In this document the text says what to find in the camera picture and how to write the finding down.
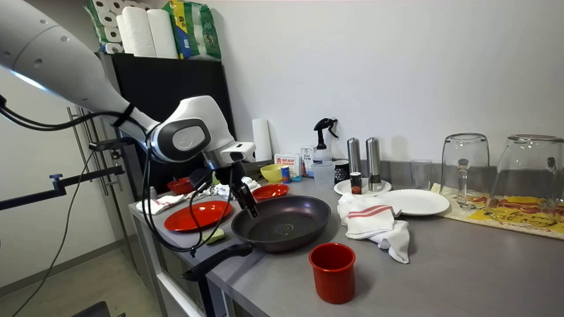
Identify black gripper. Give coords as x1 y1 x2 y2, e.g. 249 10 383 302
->
226 163 262 220

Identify black frying pan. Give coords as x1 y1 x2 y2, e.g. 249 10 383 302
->
184 193 334 283

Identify yellow green sponge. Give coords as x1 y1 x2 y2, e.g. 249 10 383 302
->
205 227 228 246

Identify folded white towel blue stripes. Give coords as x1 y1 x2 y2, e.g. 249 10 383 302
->
212 174 263 200

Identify red bowl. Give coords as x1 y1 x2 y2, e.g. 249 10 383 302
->
251 183 292 202

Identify yellow green bowl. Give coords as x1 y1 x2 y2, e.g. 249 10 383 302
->
260 162 284 184

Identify large red plate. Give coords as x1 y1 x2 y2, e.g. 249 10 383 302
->
163 199 237 234

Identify white paper towel roll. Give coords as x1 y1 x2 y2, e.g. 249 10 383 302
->
253 116 276 163

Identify small white printed box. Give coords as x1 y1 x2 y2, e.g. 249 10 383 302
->
300 146 316 177

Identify red kitchen utensil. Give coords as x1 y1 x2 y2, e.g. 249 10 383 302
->
168 176 196 195

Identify white spray bottle black nozzle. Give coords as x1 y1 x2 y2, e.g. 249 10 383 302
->
311 116 341 183

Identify crumpled white cloth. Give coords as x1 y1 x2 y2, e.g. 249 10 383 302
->
135 193 191 216

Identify small white plate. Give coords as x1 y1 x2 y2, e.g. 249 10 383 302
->
334 177 394 197

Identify grey drawer cabinet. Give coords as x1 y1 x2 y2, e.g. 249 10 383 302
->
129 209 237 317

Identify red cup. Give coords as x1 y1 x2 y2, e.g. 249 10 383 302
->
309 241 359 306

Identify silver shaker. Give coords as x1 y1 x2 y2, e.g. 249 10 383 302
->
346 135 364 176
366 135 383 192

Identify grey metal rack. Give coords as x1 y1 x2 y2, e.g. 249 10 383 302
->
68 103 149 236

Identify white towel red stripe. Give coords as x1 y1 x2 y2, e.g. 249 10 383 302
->
336 192 413 266

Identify black cabinet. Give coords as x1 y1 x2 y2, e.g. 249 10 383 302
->
112 52 237 195

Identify large white plate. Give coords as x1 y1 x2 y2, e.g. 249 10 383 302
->
376 186 452 218

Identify green yellow package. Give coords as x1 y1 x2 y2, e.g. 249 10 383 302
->
163 0 225 61

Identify dark equipment case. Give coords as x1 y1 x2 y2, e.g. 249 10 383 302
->
69 299 129 317

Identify upturned glass pitcher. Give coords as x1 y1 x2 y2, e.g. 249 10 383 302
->
492 133 564 218
441 132 492 211

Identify patterned paper roll pack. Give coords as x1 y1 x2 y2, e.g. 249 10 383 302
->
84 0 128 56

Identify yellow patterned mat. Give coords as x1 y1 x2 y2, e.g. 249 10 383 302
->
431 181 564 241

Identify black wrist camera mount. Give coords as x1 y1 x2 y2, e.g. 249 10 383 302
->
186 167 218 192

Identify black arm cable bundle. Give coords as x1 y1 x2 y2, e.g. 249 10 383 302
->
0 93 237 257

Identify thin black floor cable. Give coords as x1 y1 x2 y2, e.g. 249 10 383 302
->
11 181 84 317

